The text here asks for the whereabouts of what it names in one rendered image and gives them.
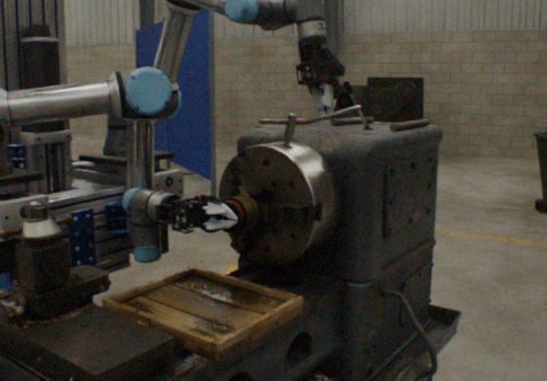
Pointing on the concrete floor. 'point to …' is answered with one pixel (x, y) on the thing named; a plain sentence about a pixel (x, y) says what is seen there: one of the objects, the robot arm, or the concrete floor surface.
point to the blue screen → (197, 55)
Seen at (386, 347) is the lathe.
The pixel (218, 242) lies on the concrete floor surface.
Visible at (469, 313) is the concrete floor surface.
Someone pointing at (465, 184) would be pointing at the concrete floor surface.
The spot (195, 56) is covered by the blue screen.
